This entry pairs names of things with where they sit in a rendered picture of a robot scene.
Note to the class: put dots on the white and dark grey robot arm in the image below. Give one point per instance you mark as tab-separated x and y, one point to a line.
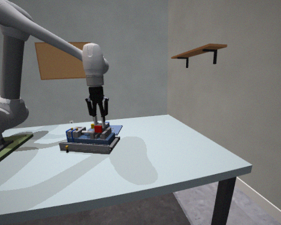
16	26

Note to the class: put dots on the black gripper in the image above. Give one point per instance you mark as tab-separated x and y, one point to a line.
97	98

